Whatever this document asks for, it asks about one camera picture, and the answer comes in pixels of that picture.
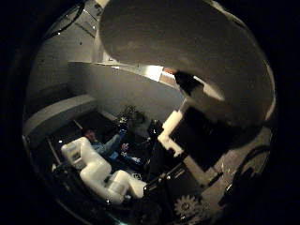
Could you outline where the dark leafy potted plant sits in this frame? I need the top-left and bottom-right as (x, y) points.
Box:
(116, 104), (146, 128)

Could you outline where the shelf with orange boxes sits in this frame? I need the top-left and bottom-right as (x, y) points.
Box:
(160, 67), (182, 88)

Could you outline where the person in blue shirt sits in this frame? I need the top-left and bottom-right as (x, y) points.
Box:
(82, 127), (144, 165)

